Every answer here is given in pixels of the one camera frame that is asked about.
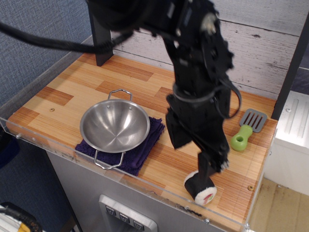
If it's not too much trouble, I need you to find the clear acrylic table guard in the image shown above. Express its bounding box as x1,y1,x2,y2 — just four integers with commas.
0,35,278,232

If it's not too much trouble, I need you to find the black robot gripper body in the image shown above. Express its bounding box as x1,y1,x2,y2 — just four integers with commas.
165,84,232,155

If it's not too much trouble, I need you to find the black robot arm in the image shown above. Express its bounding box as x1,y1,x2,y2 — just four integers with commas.
87,0,233,182

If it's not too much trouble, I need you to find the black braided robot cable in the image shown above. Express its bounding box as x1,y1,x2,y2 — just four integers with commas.
0,21,133,55

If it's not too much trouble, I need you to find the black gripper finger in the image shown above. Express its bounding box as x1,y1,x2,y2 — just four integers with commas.
166,112,192,149
198,145,229,185

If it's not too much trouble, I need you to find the yellow object at corner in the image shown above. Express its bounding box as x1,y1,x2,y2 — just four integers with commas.
17,223,31,232

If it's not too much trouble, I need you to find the purple folded cloth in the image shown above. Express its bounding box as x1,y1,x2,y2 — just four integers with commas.
75,116,166,177

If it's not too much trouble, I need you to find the plush sushi roll toy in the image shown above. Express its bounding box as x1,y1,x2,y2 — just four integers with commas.
184,170,217,205

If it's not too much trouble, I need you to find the black upright post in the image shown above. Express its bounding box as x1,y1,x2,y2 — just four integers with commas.
271,14,309,120
89,11,113,66

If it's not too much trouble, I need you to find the black left upright post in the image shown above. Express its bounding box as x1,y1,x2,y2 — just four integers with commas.
89,11,113,66

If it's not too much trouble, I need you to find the black right upright post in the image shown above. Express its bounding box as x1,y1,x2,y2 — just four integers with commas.
271,14,309,120

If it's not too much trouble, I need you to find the stainless steel two-handled bowl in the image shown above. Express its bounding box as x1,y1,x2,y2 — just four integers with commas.
80,89,150,170

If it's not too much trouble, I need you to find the silver toy fridge cabinet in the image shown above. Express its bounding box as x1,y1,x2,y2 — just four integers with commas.
47,151,201,232

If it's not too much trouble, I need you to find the green grey toy spatula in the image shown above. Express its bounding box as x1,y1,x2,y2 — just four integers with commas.
230,108,267,151

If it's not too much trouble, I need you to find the white ribbed side appliance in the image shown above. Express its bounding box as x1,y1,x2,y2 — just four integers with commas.
264,91,309,195

